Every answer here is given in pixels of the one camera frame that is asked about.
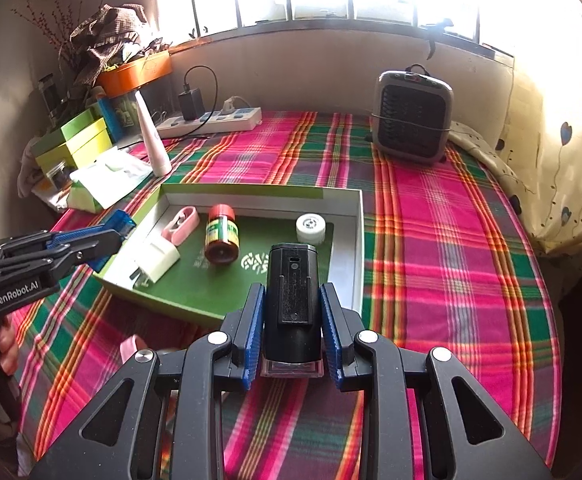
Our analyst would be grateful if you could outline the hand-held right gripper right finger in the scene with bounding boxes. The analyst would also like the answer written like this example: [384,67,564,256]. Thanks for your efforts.
[319,282,554,480]

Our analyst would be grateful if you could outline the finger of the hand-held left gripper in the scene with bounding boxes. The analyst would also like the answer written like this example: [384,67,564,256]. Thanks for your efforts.
[0,226,119,261]
[0,232,122,286]

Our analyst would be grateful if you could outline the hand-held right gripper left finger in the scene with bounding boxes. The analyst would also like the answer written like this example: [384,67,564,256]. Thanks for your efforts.
[30,282,266,480]

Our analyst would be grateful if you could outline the blue transparent card reader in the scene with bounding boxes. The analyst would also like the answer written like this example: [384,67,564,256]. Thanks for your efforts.
[92,208,136,274]

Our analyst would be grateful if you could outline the white charger plug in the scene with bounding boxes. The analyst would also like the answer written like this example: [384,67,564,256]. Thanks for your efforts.
[130,236,180,291]

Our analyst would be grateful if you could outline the green cardboard box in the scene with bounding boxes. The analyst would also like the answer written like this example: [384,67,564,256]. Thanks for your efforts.
[92,182,365,328]

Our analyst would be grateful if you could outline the pink plastic cable winder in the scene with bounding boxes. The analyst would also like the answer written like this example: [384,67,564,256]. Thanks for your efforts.
[162,205,200,247]

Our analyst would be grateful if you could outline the red-brown bottle with green label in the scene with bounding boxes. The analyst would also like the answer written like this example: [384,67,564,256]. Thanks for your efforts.
[205,204,240,265]

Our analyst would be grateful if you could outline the pink white plastic clip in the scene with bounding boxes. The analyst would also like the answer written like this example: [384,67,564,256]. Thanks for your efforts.
[121,335,148,366]

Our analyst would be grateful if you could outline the small white round cap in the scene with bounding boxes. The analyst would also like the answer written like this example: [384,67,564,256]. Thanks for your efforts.
[296,213,328,246]

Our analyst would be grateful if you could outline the person's left hand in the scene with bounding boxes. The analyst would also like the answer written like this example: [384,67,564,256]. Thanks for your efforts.
[0,316,22,377]

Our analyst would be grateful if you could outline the green tissue pack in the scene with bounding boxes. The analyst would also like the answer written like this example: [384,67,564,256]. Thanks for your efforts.
[68,180,116,211]

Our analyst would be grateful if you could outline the white flat board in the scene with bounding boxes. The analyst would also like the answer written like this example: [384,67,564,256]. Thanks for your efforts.
[33,180,72,211]

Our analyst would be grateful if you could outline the small clear plastic box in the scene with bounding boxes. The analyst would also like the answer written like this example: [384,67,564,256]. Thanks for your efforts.
[46,160,76,188]

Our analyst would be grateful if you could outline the white plastic package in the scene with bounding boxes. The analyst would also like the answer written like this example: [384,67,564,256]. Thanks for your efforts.
[70,152,154,197]

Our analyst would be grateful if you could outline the pale pink cloth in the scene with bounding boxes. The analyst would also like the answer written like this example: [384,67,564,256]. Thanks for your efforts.
[18,145,46,198]

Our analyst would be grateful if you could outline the yellow gift box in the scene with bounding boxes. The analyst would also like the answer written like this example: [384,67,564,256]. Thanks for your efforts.
[36,117,114,171]

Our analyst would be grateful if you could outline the green gift box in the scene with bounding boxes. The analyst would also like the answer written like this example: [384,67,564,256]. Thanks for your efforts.
[30,109,96,153]

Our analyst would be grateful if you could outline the white pink cosmetic tube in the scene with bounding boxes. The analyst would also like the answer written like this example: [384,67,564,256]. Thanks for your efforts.
[134,91,172,177]

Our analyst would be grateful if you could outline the blue upright box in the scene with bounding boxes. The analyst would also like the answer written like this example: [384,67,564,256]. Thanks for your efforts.
[96,97,124,143]

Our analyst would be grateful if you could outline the pink green plaid blanket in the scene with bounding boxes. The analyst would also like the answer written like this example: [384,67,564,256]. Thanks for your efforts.
[8,109,562,480]

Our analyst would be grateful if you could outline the clear plastic storage box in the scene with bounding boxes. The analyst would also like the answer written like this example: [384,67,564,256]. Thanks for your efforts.
[113,82,172,131]

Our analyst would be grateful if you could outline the orange plastic tray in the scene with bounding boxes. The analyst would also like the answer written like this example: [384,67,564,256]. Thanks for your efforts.
[95,52,172,97]

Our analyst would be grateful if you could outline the white power strip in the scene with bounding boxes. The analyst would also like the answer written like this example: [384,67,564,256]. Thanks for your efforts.
[156,106,262,137]

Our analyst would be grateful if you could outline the brown patterned cloth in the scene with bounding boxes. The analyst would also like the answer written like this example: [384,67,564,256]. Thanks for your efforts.
[68,5,159,91]

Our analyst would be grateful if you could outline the dried red branches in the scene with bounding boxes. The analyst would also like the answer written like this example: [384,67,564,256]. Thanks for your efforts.
[13,0,82,76]

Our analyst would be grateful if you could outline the grey space heater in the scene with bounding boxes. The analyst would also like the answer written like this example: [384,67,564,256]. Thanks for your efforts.
[371,65,454,163]

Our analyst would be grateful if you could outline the cream curtain with hearts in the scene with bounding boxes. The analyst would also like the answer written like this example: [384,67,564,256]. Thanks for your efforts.
[451,0,582,256]

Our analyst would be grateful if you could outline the black charger with cable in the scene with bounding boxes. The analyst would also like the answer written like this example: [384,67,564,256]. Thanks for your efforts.
[178,66,219,122]

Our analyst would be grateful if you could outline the black heater cord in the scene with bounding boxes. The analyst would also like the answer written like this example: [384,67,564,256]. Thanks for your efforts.
[427,19,454,58]

